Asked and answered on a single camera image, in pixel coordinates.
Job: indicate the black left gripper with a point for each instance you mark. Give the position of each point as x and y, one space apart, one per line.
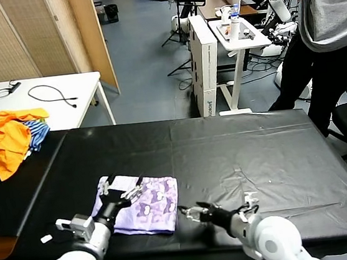
111 204

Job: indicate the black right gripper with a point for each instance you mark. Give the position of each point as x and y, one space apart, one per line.
219 217

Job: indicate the lavender t-shirt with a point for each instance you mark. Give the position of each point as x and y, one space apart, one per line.
157 207

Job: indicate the low white robot base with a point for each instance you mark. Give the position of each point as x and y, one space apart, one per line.
269 50

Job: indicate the small round white robot base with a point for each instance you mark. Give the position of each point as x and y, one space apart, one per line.
177 23

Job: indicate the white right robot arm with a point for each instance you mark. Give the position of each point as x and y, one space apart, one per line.
274 241

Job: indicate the large white robot base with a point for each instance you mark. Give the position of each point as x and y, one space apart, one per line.
278 74

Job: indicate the large black table cover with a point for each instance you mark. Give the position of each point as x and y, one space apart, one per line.
256 145

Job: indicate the small white tag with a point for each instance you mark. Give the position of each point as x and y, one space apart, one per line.
46 239

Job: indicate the blue striped garment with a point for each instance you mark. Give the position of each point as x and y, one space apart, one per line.
39 132

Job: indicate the white side table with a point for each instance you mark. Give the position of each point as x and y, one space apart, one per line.
50 119

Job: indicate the orange garment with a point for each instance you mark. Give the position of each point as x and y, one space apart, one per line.
2 140

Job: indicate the tall white cardboard box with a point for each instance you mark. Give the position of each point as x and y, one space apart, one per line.
210 69

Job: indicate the black power adapter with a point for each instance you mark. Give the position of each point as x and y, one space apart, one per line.
15 86

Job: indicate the white standing desk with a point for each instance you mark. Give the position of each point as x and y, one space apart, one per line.
239 45

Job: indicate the wooden folding screen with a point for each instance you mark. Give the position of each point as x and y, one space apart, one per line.
40 35

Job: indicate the black trash bin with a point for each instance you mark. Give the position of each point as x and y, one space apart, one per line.
111 13

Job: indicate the white thermos bottle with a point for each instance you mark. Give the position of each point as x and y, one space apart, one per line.
234 32

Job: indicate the clear bottle blue cap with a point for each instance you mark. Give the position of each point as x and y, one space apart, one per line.
234 11

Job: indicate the brown wooden desk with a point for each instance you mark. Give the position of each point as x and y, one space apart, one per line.
247 10

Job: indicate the person in grey t-shirt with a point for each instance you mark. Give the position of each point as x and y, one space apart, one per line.
329 8

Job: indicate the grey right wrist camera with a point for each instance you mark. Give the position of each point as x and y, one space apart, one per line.
250 195

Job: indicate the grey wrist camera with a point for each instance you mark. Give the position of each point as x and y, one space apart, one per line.
81 226
250 195

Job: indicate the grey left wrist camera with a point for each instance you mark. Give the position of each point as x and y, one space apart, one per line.
81 226

